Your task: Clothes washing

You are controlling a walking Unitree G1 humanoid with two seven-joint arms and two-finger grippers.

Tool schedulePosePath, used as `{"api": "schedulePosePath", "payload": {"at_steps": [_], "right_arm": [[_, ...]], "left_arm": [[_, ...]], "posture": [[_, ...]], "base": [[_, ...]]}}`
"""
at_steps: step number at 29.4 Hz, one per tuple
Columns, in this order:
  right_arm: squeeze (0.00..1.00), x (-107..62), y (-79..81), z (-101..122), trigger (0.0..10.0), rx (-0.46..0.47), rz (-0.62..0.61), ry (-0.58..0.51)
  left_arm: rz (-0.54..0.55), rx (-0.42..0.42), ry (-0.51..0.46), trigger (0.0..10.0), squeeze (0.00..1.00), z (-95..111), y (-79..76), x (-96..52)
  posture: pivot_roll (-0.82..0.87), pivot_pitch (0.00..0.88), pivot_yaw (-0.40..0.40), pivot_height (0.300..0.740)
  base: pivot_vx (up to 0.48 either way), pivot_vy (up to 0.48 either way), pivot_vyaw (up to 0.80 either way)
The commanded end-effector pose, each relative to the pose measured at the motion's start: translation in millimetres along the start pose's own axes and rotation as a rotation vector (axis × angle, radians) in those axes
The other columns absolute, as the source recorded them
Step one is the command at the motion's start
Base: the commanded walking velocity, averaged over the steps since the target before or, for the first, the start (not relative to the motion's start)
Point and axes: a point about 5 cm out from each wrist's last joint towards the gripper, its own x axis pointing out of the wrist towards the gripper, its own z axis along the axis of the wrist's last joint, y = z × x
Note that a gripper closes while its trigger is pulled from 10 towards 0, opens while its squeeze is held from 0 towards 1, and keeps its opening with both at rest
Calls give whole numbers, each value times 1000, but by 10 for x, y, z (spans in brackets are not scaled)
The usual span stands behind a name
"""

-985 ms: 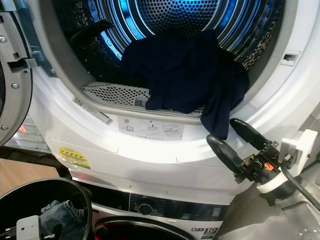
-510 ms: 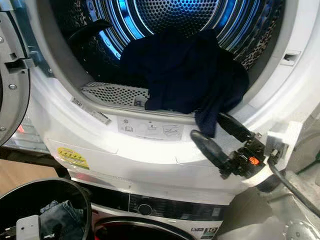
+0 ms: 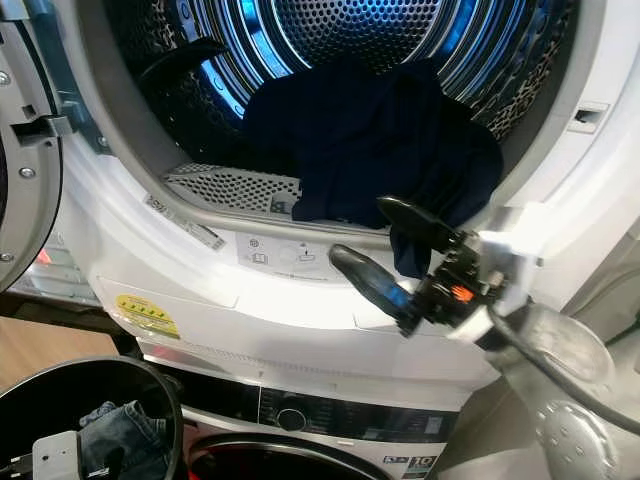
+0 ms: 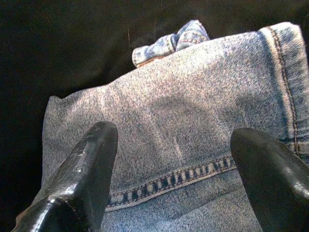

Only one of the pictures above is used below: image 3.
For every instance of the yellow energy label sticker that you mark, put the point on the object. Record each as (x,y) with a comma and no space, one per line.
(148,317)

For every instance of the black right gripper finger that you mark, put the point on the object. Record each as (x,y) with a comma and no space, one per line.
(370,282)
(415,222)

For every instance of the white instruction sticker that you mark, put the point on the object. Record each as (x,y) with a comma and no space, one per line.
(280,256)

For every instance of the round washer control knob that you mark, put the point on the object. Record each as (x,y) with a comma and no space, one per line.
(291,418)

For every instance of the silver washing machine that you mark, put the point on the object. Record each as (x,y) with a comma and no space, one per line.
(370,420)

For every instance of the red garment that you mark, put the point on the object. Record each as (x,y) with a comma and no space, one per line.
(195,455)

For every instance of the black laundry basket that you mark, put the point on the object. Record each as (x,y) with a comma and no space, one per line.
(50,390)

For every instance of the white barcode label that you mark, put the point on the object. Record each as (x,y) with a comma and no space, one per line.
(185,222)

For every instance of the navy blue garment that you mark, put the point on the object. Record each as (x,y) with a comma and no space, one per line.
(370,140)

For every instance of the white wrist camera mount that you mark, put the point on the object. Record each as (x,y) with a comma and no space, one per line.
(55,458)
(505,250)

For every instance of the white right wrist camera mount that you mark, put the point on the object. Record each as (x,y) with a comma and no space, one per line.
(505,250)

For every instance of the blue denim jeans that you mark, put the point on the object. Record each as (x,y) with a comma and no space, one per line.
(125,440)

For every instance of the white tumble dryer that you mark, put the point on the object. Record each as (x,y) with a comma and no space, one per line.
(260,335)

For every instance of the grey perforated lint filter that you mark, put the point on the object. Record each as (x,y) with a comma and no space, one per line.
(220,188)

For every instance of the round washing machine door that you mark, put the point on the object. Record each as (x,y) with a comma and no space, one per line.
(290,462)

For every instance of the black drum paddle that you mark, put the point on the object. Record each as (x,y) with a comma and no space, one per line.
(185,58)

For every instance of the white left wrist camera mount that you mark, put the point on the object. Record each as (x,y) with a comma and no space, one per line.
(55,458)

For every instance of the round dryer door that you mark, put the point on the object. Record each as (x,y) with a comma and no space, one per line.
(28,180)

